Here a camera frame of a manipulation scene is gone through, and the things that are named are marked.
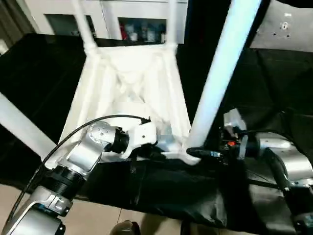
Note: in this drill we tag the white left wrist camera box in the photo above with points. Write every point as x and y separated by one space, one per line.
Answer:
143 133

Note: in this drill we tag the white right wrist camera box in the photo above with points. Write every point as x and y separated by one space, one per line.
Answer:
234 120

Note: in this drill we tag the white plastic table top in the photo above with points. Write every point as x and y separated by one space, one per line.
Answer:
132 83

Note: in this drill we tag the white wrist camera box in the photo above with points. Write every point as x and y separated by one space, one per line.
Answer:
143 133
234 120

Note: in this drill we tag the black box with yellow label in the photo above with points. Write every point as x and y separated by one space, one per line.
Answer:
200 19

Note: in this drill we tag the dark grey robot foot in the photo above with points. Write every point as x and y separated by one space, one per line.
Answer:
188 229
124 229

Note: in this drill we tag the white cabinet with glass doors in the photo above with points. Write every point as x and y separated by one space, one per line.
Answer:
112 10

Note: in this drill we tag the white plastic bag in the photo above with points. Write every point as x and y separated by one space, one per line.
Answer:
286 29

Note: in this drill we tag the small red bottle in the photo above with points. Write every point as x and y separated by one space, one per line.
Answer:
122 33

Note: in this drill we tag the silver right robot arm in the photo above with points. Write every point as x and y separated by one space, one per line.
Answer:
288 156

